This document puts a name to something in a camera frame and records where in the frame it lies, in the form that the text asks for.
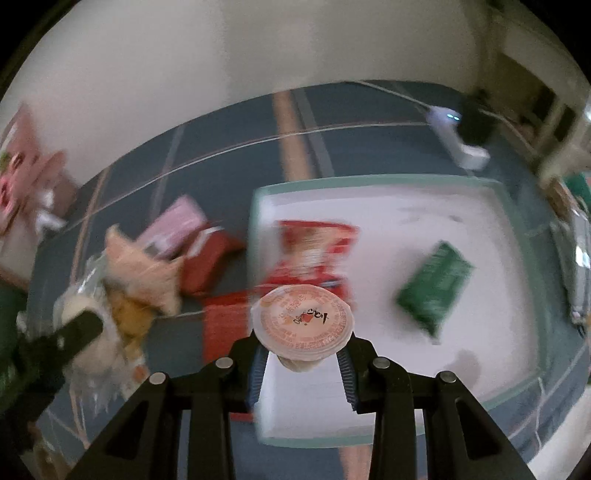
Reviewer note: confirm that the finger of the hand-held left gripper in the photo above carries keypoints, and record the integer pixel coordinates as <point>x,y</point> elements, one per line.
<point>74,332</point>

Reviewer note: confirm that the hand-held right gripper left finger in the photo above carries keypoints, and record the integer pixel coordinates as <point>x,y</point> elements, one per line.
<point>255,383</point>

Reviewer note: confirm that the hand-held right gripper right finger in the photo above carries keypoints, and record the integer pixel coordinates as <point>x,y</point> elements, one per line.
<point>347,381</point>

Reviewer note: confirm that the yellow snack packet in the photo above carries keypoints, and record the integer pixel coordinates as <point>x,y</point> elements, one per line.
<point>129,316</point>

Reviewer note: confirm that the jelly cup with orange lid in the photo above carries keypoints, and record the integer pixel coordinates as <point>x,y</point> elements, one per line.
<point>300,318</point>

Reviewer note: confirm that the white tray with teal rim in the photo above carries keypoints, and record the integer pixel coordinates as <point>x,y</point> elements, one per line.
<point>415,217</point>

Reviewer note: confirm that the beige snack packet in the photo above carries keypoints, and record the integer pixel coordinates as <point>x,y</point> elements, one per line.
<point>134,267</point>

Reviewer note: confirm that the green snack box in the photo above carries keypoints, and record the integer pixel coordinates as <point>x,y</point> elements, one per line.
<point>434,286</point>

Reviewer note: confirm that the dark red wrapped snack packet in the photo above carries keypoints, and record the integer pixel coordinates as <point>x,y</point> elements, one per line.
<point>207,263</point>

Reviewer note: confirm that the red printed snack bag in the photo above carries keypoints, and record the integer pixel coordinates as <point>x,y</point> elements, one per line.
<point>314,249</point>

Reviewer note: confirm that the brown cardboard box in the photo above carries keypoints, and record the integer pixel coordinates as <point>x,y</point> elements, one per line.
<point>67,196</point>

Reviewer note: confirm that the pink snack packet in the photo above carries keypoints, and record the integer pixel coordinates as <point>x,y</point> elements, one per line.
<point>173,224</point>

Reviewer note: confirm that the pink flower bouquet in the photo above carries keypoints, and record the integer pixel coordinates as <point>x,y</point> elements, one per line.
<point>23,157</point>

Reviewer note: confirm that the white power strip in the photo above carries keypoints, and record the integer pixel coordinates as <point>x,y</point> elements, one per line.
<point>461,150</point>

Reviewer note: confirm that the grey plastic bag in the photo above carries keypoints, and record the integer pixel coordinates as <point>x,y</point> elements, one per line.
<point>577,258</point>

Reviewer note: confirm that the black power adapter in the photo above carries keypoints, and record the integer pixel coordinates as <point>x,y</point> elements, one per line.
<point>475,124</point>

